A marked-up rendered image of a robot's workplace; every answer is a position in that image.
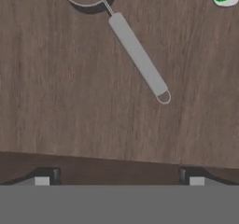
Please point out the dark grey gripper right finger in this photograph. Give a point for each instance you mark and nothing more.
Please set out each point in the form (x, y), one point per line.
(193, 175)

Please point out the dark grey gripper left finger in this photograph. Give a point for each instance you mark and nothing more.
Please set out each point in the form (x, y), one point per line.
(46, 175)

